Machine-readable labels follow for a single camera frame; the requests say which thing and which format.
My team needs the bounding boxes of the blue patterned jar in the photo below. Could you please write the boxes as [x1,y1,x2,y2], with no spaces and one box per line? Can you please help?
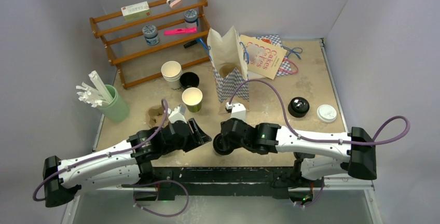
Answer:
[184,9,199,29]
[142,25,160,46]

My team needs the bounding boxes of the white cup lid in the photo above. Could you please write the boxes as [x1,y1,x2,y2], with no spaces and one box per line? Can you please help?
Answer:
[317,104,337,123]

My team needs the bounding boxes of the pink marker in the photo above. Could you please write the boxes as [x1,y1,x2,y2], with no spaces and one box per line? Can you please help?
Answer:
[164,27,198,36]

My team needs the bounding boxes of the black paper cup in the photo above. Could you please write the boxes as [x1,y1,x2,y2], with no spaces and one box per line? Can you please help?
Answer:
[179,72,200,89]
[213,133,234,156]

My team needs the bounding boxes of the beige cakes paper bag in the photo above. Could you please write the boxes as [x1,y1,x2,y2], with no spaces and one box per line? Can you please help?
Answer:
[240,35,286,80]

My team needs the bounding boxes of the wooden three-tier shelf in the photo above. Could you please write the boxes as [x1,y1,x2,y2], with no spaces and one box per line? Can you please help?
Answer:
[89,0,210,89]

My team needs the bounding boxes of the green straw holder cup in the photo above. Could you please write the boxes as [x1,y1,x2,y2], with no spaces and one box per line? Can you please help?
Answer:
[97,85,130,122]

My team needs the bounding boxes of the pink white small tool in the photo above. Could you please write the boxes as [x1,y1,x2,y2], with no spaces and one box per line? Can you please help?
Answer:
[166,0,182,9]

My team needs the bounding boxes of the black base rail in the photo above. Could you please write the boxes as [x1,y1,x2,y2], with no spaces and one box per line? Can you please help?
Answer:
[134,166,323,201]

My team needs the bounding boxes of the brown pulp cup carrier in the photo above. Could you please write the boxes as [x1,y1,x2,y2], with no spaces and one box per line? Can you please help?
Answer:
[146,105,164,128]

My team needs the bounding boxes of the blue checkered paper bag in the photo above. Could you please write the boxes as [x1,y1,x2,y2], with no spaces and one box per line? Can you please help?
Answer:
[202,26,250,114]

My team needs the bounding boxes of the white paper cup stack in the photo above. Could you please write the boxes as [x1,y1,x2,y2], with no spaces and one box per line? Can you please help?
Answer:
[161,61,183,90]

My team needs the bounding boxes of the black lid stack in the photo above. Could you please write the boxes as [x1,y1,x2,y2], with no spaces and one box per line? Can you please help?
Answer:
[288,97,310,118]

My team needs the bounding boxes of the single brown pulp carrier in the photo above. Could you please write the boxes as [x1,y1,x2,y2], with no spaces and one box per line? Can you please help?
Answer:
[219,63,241,78]

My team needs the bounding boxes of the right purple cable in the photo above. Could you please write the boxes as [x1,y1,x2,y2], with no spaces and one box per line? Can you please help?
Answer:
[227,79,411,209]

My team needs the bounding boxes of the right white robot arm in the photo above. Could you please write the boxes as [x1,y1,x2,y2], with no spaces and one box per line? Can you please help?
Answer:
[213,118,377,186]

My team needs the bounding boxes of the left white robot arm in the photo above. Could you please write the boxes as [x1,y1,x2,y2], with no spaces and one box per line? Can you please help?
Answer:
[43,118,212,207]

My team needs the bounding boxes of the purple cable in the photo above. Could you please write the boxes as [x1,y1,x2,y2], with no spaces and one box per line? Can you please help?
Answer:
[227,79,411,209]
[32,99,190,218]

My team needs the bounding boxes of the black blue marker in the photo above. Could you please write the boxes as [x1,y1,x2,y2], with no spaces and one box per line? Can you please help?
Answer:
[183,39,198,49]

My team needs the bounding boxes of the white wrapped straws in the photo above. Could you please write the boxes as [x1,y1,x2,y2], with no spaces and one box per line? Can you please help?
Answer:
[76,71,114,108]

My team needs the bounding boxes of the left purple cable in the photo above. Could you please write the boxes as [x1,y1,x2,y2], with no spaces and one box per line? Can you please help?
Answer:
[32,99,190,218]

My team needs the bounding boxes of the white green box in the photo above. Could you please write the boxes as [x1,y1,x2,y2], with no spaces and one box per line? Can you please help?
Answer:
[121,1,151,22]

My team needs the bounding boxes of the blue patterned jar right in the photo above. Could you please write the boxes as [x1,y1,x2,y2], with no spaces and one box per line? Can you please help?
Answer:
[184,9,199,29]

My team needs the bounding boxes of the blue patterned jar left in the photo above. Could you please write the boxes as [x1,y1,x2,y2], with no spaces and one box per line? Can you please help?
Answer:
[142,25,160,46]

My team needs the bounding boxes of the green paper coffee cup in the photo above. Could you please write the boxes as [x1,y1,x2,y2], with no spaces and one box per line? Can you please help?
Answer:
[182,87,203,113]

